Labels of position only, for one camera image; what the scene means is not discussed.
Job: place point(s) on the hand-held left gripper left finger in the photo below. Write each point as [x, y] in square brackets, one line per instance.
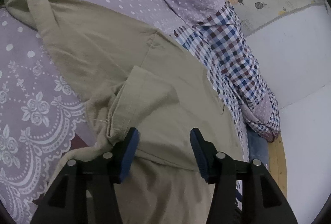
[129, 154]

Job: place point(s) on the checked bed sheet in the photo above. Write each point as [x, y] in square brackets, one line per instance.
[31, 110]

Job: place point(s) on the beige shirt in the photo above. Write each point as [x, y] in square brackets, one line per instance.
[103, 53]

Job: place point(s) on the blue-grey plush blanket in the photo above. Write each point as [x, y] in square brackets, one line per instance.
[256, 149]

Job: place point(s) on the checked folded quilt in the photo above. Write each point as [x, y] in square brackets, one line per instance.
[227, 45]

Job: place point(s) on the wooden bed frame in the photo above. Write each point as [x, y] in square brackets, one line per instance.
[279, 162]

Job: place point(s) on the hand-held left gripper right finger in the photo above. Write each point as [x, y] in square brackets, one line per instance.
[199, 156]

